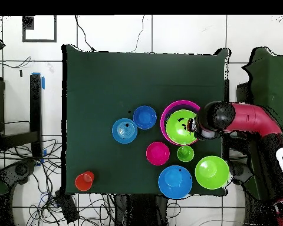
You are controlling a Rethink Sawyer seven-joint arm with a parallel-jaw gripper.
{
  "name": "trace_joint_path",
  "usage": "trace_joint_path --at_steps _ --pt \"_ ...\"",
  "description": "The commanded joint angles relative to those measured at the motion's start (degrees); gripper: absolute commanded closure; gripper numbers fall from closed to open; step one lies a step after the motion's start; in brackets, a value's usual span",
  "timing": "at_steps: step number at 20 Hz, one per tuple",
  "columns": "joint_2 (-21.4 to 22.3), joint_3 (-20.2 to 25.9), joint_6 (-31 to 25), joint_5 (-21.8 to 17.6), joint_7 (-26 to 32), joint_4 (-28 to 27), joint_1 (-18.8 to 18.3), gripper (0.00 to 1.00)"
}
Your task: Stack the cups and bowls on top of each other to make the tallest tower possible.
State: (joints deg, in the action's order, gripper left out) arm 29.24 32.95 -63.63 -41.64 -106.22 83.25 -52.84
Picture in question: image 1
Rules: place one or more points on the lime green large bowl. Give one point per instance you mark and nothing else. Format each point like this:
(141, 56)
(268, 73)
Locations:
(176, 135)
(212, 172)

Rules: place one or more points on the pink large bowl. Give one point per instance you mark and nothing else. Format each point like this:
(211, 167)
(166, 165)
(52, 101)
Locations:
(162, 122)

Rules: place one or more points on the lime green small cup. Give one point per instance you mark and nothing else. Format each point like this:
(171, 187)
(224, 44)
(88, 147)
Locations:
(185, 153)

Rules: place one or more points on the dark blue small bowl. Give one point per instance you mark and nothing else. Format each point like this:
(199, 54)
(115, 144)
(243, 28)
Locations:
(144, 117)

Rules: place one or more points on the turquoise bowl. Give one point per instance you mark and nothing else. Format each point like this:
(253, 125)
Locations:
(124, 131)

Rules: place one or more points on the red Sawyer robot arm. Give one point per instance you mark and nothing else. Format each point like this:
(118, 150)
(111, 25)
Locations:
(250, 117)

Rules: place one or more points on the red small bowl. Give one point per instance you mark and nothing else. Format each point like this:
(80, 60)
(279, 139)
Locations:
(157, 153)

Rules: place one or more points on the blue large bowl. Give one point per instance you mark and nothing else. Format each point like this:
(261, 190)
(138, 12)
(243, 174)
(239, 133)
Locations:
(175, 182)

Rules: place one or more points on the black stand base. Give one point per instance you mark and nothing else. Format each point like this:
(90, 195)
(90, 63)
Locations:
(238, 170)
(21, 169)

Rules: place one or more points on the dark green table cloth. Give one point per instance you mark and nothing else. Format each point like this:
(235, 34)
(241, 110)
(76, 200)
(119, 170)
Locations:
(108, 82)

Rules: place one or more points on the orange cup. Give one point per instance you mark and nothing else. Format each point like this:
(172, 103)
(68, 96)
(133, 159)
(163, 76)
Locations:
(83, 181)

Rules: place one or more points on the black floor box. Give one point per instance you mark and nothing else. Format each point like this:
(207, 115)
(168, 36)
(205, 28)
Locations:
(67, 207)

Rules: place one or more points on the blue tape strip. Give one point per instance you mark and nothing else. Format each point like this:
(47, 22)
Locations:
(43, 82)

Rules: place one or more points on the black post stand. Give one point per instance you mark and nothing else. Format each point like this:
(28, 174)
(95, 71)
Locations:
(35, 113)

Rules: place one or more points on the black square floor frame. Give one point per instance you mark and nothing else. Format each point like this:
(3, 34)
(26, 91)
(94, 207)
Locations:
(27, 22)

